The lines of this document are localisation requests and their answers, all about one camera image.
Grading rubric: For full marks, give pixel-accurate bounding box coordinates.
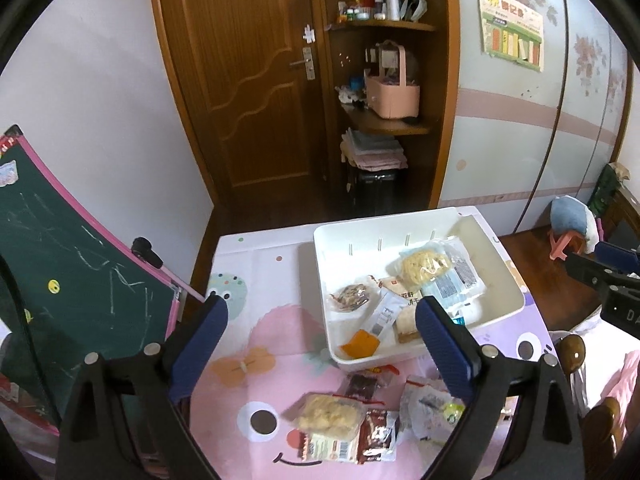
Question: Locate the red white barcode packet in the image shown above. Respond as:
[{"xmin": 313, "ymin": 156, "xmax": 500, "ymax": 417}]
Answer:
[{"xmin": 299, "ymin": 434, "xmax": 359, "ymax": 464}]

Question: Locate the brown nut snack packet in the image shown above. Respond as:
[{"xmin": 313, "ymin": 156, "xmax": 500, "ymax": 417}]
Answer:
[{"xmin": 329, "ymin": 283, "xmax": 374, "ymax": 312}]

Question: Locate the blue white snack packet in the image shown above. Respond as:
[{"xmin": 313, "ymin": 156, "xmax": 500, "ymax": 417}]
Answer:
[{"xmin": 420, "ymin": 236, "xmax": 486, "ymax": 313}]

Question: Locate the dark red small packet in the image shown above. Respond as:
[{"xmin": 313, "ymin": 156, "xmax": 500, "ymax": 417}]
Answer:
[{"xmin": 342, "ymin": 365, "xmax": 400, "ymax": 402}]

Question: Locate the brown wooden door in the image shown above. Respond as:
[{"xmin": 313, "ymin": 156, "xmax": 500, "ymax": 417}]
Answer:
[{"xmin": 157, "ymin": 0, "xmax": 326, "ymax": 223}]

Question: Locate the dark brown snack packet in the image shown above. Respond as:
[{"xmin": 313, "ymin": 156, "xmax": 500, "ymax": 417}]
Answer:
[{"xmin": 357, "ymin": 408, "xmax": 399, "ymax": 464}]

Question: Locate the pink small stool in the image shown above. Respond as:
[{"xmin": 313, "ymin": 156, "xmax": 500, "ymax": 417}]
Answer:
[{"xmin": 548, "ymin": 230, "xmax": 586, "ymax": 261}]

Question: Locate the green chalkboard pink frame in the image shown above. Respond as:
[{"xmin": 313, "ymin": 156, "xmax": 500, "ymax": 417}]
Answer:
[{"xmin": 1, "ymin": 125, "xmax": 183, "ymax": 434}]

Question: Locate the blue white plush pillow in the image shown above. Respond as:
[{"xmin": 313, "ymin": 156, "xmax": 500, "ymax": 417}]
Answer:
[{"xmin": 550, "ymin": 195, "xmax": 600, "ymax": 254}]

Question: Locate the stack of folded cloths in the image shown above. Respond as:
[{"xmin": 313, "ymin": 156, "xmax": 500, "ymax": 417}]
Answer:
[{"xmin": 340, "ymin": 128, "xmax": 408, "ymax": 172}]

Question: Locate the yellow noodle snack bag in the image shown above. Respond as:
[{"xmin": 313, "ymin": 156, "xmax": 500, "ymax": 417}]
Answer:
[{"xmin": 399, "ymin": 242, "xmax": 454, "ymax": 287}]

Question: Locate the silver door handle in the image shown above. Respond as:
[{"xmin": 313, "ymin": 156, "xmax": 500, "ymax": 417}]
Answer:
[{"xmin": 290, "ymin": 47, "xmax": 316, "ymax": 81}]

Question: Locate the pink handled basket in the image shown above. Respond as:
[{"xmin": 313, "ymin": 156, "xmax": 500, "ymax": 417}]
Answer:
[{"xmin": 364, "ymin": 40, "xmax": 420, "ymax": 119}]

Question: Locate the colourful wall poster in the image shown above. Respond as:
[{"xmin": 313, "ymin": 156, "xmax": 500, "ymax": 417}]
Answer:
[{"xmin": 478, "ymin": 0, "xmax": 544, "ymax": 73}]

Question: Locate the yellow crisps snack bag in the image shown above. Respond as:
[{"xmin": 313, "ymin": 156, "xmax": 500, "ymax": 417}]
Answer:
[{"xmin": 293, "ymin": 393, "xmax": 367, "ymax": 441}]

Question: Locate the pink cartoon table cloth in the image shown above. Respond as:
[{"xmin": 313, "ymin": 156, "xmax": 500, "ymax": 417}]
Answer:
[{"xmin": 190, "ymin": 226, "xmax": 552, "ymax": 479}]

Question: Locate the white cylinder bottle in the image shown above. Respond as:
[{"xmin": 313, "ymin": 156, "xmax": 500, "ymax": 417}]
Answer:
[{"xmin": 385, "ymin": 0, "xmax": 400, "ymax": 21}]

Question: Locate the orange white snack packet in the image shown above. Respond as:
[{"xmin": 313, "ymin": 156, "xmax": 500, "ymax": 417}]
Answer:
[{"xmin": 341, "ymin": 289, "xmax": 409, "ymax": 359}]

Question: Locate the wooden corner shelf unit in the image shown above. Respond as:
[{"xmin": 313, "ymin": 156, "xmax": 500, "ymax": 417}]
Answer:
[{"xmin": 311, "ymin": 0, "xmax": 460, "ymax": 216}]

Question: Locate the white plastic storage tray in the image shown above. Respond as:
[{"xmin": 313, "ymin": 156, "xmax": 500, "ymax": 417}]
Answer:
[{"xmin": 314, "ymin": 206, "xmax": 525, "ymax": 372}]

